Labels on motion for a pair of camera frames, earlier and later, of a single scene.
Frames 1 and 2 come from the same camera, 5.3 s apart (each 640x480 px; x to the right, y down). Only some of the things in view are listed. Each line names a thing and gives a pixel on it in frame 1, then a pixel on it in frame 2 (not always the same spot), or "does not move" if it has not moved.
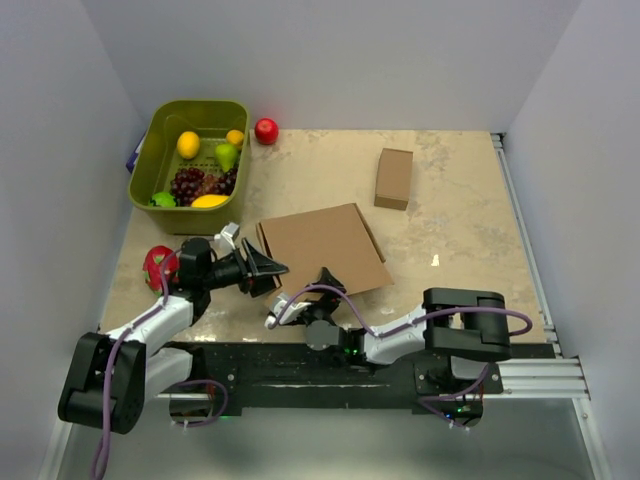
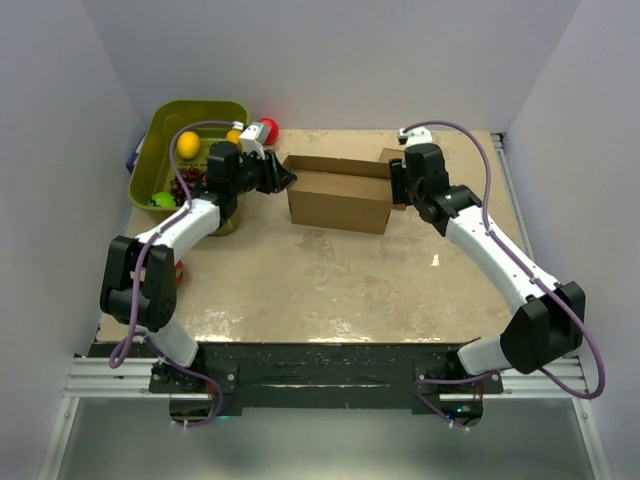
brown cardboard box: [336, 238] → [340, 193]
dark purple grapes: [189, 183] does not move
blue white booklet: [132, 159] does not move
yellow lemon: [188, 145] does not move
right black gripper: [328, 300] → [398, 173]
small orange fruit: [234, 138] does not move
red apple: [266, 131] does not move
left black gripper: [257, 273] → [275, 177]
